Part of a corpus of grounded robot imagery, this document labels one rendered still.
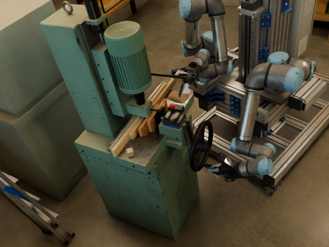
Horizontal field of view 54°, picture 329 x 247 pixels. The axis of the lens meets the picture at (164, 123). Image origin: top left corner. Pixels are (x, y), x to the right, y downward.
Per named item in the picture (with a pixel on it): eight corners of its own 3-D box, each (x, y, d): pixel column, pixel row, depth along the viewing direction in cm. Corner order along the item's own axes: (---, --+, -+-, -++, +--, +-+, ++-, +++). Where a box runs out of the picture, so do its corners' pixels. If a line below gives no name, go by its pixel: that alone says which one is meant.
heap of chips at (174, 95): (184, 103, 193) (184, 99, 191) (166, 99, 198) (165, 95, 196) (190, 94, 198) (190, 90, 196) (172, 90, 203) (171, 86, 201)
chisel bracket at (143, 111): (148, 120, 179) (145, 109, 173) (127, 115, 185) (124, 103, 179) (154, 111, 183) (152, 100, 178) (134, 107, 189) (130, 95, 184)
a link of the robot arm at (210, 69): (216, 81, 199) (215, 65, 192) (198, 85, 199) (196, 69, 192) (213, 74, 205) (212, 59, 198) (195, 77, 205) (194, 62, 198)
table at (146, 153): (163, 180, 162) (161, 172, 158) (113, 163, 175) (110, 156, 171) (208, 104, 198) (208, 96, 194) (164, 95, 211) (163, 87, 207)
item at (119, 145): (116, 157, 169) (113, 151, 166) (113, 156, 170) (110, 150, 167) (168, 88, 205) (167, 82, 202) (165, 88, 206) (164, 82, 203)
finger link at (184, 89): (187, 99, 177) (191, 83, 178) (177, 97, 180) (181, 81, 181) (189, 100, 180) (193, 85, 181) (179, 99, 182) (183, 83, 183)
